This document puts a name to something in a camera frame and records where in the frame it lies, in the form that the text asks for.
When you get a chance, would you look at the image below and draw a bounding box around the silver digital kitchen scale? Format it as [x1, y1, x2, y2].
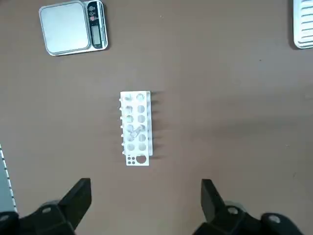
[38, 0, 109, 57]

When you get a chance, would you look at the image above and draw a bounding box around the clear glass test tube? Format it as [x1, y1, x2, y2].
[129, 125, 145, 138]

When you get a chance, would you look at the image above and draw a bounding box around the silver ribbed metal tray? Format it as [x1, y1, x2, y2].
[292, 0, 313, 49]

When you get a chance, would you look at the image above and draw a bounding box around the white test tube rack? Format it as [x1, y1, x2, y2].
[119, 90, 156, 167]

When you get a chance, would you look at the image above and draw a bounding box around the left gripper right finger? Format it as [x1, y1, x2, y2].
[193, 179, 304, 235]

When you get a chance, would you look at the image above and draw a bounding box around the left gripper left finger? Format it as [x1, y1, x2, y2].
[0, 178, 92, 235]

